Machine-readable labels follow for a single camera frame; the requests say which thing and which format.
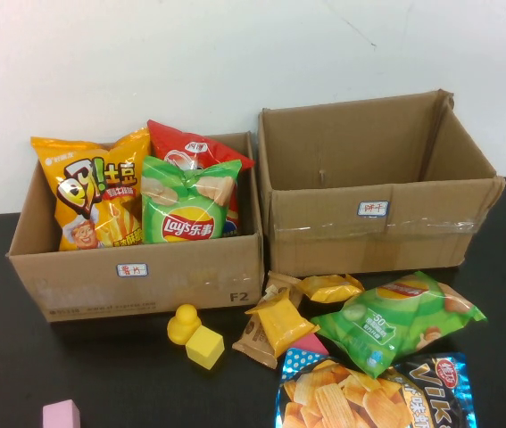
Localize brown biscuit packet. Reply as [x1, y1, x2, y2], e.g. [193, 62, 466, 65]
[231, 311, 280, 370]

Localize blue black Vik chips bag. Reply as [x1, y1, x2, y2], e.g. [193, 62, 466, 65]
[275, 347, 475, 428]

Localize orange potato sticks bag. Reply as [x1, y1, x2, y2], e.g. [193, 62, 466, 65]
[29, 127, 152, 252]

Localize yellow foam cube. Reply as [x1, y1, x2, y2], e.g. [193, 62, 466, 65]
[185, 325, 226, 370]

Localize yellow biscuit packet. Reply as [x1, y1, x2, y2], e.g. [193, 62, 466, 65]
[244, 293, 320, 359]

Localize white label with red writing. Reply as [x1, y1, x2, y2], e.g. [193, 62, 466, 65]
[116, 262, 150, 278]
[358, 200, 390, 218]

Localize light pink foam cube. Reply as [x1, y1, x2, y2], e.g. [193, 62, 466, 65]
[42, 399, 82, 428]

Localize crumpled yellow snack packet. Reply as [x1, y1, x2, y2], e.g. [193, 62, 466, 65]
[299, 274, 366, 304]

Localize green cucumber Lay's chips bag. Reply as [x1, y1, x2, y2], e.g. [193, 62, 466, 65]
[309, 270, 488, 379]

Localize magenta foam cube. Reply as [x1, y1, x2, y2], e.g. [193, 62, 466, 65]
[294, 333, 330, 357]

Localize taped cardboard box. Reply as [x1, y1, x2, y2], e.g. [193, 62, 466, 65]
[256, 89, 506, 278]

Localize cardboard box with F2 print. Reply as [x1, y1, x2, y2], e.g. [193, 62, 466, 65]
[6, 130, 266, 325]

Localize red shrimp chips bag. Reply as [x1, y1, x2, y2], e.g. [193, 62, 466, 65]
[146, 119, 256, 237]

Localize yellow rubber duck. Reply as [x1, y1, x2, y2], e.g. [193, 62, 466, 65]
[166, 303, 203, 347]

